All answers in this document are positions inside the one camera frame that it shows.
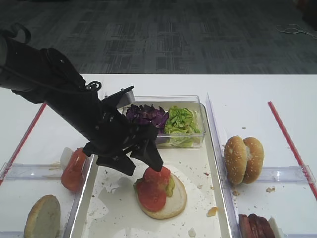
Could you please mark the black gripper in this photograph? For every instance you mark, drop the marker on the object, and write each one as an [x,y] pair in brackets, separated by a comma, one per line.
[111,136]

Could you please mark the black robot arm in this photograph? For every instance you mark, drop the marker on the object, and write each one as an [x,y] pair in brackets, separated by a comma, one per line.
[47,76]

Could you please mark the shredded green lettuce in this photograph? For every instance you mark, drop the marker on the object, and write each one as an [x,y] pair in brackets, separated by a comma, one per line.
[182,121]

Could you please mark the stack of tomato slices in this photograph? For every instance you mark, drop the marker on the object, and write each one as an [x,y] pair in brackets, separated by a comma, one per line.
[72,177]

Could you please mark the brown meat patties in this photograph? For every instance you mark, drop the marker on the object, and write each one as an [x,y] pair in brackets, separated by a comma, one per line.
[254,226]

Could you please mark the shredded purple cabbage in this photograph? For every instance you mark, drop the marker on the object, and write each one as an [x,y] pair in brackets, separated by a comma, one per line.
[145,114]

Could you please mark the white rectangular tray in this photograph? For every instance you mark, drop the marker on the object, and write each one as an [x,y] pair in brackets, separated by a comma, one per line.
[110,207]

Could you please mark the clear plastic salad box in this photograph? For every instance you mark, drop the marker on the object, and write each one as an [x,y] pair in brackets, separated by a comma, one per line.
[190,102]

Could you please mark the bottom bun slice on tray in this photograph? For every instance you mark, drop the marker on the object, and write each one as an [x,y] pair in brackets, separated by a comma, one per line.
[174,205]

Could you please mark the white holder block left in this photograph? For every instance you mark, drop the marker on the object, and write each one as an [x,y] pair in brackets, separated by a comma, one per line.
[66,156]

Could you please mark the white holder block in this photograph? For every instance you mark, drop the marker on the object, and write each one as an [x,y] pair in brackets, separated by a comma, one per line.
[66,156]
[278,233]

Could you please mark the orange food scrap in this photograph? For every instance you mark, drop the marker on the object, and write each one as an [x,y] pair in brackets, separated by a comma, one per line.
[212,212]

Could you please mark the sesame bun left half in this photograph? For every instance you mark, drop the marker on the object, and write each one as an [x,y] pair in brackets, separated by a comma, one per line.
[235,158]

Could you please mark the sesame bun half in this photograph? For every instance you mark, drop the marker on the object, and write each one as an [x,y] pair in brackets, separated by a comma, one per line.
[235,158]
[255,159]

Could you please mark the bun half lower left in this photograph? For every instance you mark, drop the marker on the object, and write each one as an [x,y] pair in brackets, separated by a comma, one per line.
[44,218]

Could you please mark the sesame bun right half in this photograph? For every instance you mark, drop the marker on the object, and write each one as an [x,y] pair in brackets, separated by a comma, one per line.
[255,159]

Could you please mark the red tape strip left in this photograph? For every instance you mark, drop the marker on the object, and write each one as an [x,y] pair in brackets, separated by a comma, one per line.
[22,142]

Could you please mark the red tape strip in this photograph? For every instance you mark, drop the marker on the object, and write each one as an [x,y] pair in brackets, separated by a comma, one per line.
[22,142]
[293,148]

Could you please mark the red tape strip right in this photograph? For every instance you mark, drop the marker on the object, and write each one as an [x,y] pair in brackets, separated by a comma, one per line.
[293,148]

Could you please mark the white holder block right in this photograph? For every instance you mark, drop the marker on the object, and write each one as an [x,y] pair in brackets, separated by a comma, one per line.
[278,233]

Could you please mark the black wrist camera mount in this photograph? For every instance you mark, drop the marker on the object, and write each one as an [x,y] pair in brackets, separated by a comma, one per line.
[120,99]

